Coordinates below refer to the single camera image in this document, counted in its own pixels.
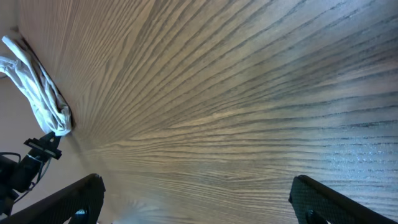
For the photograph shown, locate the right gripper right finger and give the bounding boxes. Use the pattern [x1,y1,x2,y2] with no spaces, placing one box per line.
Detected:
[289,175,397,224]

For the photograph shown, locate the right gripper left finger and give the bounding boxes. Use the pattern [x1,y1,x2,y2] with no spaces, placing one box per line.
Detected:
[1,174,106,224]

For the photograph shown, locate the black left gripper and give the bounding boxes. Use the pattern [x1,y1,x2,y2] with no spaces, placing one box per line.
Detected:
[1,132,62,215]

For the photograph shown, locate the beige khaki shorts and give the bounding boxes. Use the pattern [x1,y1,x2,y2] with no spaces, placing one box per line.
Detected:
[1,35,72,136]

